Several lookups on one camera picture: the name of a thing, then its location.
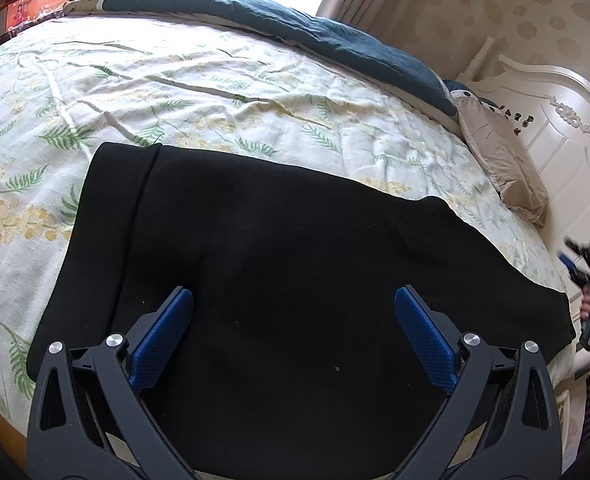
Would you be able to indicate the teal blanket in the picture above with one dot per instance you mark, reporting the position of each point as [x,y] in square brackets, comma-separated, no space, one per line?
[325,35]

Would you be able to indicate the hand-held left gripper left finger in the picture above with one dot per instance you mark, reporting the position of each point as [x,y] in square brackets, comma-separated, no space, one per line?
[167,327]

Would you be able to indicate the white carved headboard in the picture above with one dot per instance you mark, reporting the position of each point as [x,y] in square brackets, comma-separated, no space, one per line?
[565,160]

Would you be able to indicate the red printed box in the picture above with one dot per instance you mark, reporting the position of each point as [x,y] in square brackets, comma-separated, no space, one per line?
[30,10]

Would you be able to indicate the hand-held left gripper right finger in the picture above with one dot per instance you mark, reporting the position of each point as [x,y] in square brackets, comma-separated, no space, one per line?
[422,332]

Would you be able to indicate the beige pillow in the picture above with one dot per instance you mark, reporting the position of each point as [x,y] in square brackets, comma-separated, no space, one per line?
[505,170]

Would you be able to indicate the polka dot pillow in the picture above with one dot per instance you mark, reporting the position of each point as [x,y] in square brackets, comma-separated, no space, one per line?
[467,94]

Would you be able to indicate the black pants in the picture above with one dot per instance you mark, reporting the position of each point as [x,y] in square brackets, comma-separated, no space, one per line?
[275,250]

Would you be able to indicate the floral bed sheet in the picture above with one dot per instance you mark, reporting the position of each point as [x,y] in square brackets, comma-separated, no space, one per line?
[175,85]

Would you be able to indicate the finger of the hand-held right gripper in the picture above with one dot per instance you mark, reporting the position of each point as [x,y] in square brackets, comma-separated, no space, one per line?
[570,265]
[577,249]

